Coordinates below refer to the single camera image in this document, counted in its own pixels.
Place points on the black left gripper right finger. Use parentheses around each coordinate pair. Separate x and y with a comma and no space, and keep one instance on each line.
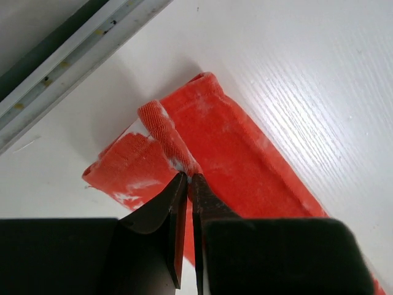
(235,255)

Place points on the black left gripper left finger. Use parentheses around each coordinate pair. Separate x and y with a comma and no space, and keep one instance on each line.
(141,253)

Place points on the orange white tie-dye trousers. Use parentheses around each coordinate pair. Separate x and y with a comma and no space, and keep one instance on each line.
(198,129)

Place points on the aluminium table edge rail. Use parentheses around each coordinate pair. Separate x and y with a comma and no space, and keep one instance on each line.
(45,75)

